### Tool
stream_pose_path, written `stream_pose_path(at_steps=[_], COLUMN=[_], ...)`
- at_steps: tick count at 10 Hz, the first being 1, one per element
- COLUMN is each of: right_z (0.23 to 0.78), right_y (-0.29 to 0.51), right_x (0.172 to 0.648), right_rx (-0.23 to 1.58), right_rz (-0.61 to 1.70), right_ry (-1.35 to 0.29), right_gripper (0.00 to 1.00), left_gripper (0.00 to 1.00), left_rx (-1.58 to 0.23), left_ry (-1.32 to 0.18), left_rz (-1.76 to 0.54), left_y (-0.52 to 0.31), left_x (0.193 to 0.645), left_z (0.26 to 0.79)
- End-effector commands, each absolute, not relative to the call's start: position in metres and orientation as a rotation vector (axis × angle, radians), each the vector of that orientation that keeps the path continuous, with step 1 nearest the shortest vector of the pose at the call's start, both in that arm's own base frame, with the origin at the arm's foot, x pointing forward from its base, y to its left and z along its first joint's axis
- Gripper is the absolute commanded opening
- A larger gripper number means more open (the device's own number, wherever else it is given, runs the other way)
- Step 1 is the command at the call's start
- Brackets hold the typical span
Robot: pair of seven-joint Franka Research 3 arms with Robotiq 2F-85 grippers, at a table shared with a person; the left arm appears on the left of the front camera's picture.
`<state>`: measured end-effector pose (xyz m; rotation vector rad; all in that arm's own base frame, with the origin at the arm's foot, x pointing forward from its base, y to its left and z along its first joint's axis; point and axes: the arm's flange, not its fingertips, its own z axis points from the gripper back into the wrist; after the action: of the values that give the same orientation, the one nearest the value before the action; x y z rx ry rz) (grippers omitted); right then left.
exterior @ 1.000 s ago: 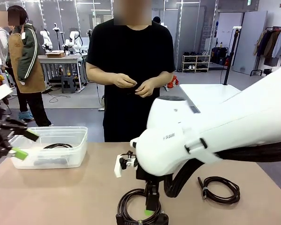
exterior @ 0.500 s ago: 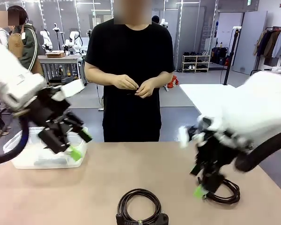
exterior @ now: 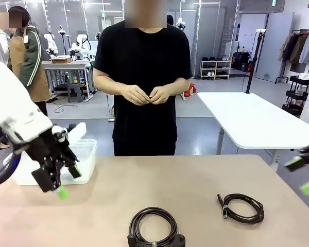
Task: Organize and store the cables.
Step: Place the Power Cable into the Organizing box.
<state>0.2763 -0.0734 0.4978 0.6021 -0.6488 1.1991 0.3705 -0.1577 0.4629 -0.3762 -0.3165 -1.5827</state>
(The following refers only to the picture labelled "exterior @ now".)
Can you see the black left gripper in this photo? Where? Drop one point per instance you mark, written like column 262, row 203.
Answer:
column 49, row 146

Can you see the person's left forearm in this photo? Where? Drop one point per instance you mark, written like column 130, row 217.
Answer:
column 180, row 85

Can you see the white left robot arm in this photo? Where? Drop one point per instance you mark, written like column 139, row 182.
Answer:
column 13, row 103

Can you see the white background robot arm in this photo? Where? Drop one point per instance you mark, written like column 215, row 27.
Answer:
column 82, row 45
column 51, row 42

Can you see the person's right forearm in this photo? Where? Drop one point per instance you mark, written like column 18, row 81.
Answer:
column 108, row 83

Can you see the person's right hand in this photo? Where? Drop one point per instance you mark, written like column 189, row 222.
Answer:
column 134, row 94

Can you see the person's left hand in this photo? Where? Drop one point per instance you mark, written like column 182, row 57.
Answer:
column 161, row 95

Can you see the translucent white plastic container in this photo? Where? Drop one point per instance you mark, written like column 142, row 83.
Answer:
column 87, row 159

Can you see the black utility cart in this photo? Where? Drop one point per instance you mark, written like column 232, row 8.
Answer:
column 297, row 95

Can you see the white desk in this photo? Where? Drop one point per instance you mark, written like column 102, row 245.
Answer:
column 247, row 115

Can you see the grey plastic stool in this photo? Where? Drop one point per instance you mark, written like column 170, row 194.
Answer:
column 76, row 91

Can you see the white crumpled cloth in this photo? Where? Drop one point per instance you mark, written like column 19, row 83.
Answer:
column 306, row 76

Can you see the grey workbench table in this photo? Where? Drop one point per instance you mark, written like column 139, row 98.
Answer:
column 67, row 65

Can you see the brown cardboard box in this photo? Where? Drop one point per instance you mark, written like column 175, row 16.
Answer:
column 61, row 60

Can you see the person in green jacket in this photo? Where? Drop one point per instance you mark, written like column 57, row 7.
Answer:
column 28, row 64

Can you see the clothes rack with coats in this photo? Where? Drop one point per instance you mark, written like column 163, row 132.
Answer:
column 298, row 49

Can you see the grey partition panel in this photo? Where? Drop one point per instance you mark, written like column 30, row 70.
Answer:
column 275, row 51

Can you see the black luggage bag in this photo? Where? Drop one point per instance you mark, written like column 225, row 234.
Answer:
column 240, row 60

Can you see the white shoe rack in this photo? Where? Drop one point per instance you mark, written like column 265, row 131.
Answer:
column 215, row 69

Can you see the person in black t-shirt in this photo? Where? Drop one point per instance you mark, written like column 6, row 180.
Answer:
column 144, row 64

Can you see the orange red object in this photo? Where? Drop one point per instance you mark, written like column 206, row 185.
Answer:
column 190, row 89

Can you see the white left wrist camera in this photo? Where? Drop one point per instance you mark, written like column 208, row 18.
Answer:
column 78, row 130

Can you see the black camera stand pole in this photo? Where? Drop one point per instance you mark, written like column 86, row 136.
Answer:
column 255, row 56

